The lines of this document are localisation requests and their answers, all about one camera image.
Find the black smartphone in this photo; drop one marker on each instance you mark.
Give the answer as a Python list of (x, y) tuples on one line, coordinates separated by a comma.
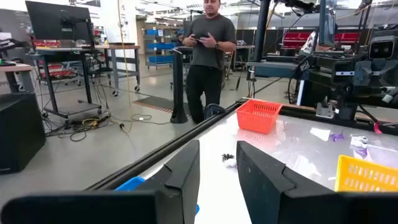
[(200, 36)]

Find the wooden top workbench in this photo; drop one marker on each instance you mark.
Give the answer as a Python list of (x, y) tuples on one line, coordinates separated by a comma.
[(119, 47)]

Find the black desk post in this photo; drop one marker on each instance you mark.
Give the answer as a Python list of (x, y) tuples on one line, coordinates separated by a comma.
[(261, 31)]

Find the purple plastic toy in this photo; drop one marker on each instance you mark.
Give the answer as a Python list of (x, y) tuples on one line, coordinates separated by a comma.
[(336, 136), (361, 152)]

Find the metal clamp bracket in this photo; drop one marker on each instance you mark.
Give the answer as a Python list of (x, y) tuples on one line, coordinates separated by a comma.
[(325, 109)]

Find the black plastic spider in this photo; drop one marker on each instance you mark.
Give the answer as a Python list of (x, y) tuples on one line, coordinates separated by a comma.
[(228, 156)]

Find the blue plastic basket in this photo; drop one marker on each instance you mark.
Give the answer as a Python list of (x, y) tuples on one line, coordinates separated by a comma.
[(129, 184)]

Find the dark backpack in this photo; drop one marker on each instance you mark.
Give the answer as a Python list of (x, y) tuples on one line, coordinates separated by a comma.
[(214, 111)]

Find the wooden side table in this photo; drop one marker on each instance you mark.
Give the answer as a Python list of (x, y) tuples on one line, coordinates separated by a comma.
[(15, 68)]

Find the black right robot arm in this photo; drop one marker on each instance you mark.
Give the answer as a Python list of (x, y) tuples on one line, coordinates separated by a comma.
[(320, 93)]

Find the black computer monitor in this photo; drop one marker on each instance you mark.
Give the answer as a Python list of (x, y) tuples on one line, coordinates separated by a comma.
[(59, 21)]

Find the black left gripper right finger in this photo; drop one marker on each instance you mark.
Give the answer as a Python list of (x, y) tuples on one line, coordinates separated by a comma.
[(267, 193)]

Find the grey desk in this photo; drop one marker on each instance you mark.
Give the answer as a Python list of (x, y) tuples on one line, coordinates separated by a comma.
[(273, 66)]

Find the orange plastic basket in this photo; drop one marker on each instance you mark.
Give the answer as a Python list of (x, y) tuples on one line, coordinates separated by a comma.
[(258, 119)]

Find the red storage bins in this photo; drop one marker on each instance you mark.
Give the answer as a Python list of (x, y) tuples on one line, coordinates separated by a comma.
[(292, 37)]

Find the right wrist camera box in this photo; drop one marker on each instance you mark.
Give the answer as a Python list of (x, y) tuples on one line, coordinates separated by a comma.
[(382, 49)]

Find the red tag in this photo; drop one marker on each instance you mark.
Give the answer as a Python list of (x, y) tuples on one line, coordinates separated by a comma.
[(377, 128)]

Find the black pedestal stand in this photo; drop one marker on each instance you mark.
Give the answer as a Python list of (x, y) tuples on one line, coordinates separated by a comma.
[(178, 93)]

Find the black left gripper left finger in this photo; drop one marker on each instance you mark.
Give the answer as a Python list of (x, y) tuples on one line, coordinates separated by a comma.
[(174, 193)]

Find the person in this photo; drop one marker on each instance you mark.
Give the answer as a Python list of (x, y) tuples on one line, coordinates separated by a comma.
[(208, 46)]

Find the black rolling monitor desk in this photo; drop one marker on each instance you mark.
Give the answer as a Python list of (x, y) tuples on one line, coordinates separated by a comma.
[(65, 49)]

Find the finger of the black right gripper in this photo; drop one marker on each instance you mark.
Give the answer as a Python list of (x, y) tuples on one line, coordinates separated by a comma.
[(388, 74), (363, 72)]

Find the black cabinet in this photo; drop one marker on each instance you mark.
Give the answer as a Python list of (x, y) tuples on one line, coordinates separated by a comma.
[(18, 133)]

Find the striped edge floor mat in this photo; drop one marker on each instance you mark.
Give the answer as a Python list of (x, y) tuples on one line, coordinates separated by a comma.
[(155, 102)]

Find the shelf with blue bins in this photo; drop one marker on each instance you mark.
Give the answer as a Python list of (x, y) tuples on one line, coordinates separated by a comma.
[(160, 46)]

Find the white building column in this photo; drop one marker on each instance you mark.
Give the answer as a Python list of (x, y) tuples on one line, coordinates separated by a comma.
[(119, 18)]

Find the yellow plastic basket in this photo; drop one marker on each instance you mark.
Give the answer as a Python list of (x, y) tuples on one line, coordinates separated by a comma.
[(360, 174)]

